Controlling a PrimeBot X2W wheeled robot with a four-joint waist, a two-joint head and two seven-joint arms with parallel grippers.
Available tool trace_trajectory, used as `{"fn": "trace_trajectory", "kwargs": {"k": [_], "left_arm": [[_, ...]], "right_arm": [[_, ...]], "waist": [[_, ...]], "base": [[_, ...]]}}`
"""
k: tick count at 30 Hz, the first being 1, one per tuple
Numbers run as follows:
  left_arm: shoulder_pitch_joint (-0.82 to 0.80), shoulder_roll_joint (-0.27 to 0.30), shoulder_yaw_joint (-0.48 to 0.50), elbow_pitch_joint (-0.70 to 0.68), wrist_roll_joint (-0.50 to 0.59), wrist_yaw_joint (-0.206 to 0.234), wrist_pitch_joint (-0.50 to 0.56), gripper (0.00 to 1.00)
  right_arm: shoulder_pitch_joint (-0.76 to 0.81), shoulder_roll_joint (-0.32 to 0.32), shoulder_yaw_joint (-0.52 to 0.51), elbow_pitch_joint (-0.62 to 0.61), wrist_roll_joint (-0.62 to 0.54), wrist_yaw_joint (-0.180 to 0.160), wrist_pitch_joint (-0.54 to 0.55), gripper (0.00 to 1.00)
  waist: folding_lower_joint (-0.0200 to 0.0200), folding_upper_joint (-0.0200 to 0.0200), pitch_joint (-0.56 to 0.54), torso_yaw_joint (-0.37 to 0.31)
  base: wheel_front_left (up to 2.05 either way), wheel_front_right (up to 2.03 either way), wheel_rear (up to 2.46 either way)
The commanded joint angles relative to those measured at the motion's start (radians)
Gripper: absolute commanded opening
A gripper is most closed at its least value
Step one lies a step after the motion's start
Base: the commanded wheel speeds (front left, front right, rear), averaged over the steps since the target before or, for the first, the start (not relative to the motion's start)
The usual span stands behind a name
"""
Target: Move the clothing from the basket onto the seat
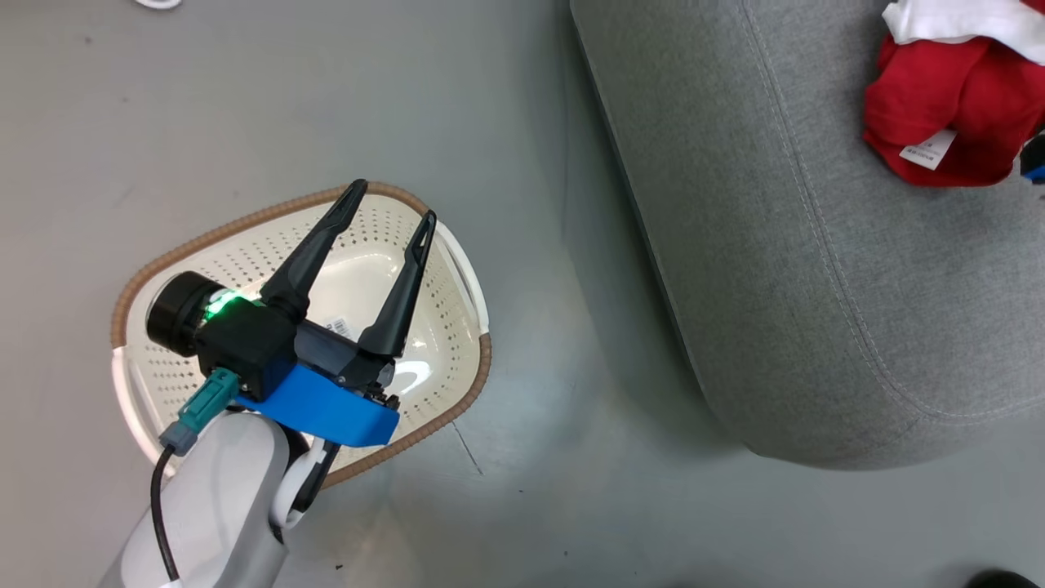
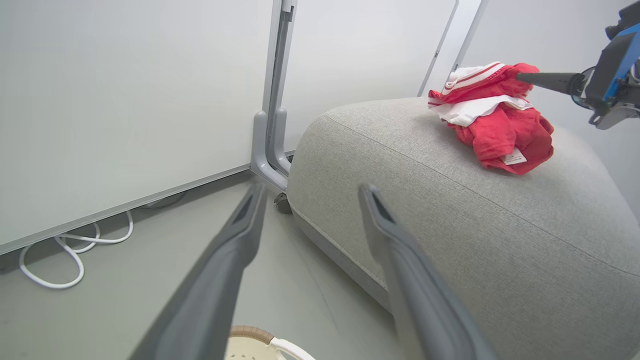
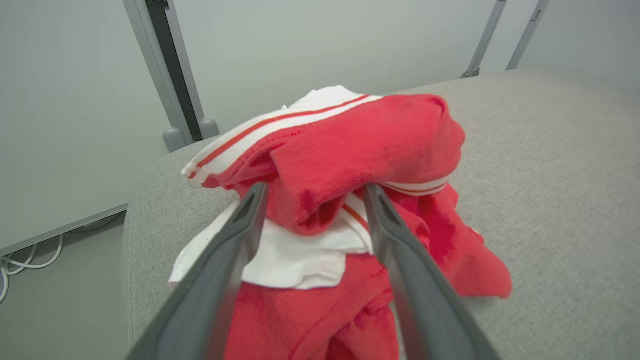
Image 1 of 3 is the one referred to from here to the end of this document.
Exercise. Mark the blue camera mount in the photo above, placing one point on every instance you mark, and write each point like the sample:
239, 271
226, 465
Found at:
1037, 174
326, 408

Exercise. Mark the blue right camera mount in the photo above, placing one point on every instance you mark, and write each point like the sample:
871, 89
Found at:
1037, 174

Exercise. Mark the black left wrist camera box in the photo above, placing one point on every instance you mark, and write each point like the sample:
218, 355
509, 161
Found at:
245, 347

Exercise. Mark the plain red garment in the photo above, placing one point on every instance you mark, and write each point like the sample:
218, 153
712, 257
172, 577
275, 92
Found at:
963, 90

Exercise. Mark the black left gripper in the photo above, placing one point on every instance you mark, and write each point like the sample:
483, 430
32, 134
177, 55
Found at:
184, 314

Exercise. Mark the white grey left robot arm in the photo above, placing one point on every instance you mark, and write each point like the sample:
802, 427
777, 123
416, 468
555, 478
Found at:
220, 490

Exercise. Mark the red white striped garment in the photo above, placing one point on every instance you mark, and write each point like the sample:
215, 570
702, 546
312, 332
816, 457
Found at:
955, 20

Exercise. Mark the blue left camera mount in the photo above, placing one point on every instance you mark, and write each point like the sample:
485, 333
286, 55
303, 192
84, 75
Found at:
326, 408

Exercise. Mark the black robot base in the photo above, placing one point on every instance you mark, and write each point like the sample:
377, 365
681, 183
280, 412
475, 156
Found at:
1008, 580

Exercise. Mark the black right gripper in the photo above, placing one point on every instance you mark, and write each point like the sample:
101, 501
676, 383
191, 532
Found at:
1035, 151

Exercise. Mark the white perforated basket brown rim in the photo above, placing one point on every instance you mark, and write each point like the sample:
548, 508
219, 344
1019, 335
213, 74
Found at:
245, 245

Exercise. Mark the grey fabric sofa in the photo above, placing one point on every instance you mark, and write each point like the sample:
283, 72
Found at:
775, 245

